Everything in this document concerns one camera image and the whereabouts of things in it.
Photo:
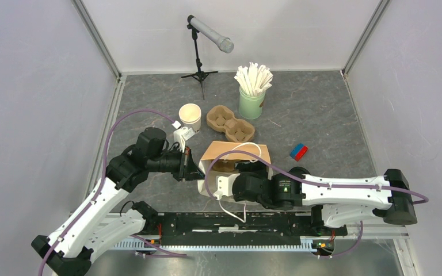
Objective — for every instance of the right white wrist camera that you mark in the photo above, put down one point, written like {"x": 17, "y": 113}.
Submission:
{"x": 224, "y": 187}

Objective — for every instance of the black microphone stand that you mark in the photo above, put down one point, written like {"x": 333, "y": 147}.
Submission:
{"x": 199, "y": 75}

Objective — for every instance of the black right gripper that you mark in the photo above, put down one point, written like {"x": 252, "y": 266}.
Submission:
{"x": 256, "y": 167}

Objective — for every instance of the brown pulp cup carrier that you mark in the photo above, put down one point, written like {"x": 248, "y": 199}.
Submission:
{"x": 221, "y": 119}

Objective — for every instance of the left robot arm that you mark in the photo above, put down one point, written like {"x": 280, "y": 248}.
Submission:
{"x": 78, "y": 242}

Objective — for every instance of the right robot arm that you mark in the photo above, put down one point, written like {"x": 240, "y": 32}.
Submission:
{"x": 334, "y": 202}

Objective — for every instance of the blue toy brick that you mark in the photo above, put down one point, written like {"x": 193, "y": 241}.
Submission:
{"x": 295, "y": 150}

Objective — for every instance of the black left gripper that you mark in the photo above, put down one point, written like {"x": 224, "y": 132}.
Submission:
{"x": 188, "y": 169}

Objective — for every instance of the brown pulp carrier top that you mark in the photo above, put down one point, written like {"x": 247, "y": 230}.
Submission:
{"x": 225, "y": 166}

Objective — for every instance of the white paper cup printed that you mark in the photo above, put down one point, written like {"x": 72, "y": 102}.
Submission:
{"x": 190, "y": 116}

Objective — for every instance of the brown paper bag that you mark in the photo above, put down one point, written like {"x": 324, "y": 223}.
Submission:
{"x": 220, "y": 150}

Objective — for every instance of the grey microphone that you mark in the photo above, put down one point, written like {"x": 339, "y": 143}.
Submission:
{"x": 222, "y": 42}

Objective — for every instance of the red toy brick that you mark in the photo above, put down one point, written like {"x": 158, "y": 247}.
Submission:
{"x": 301, "y": 153}

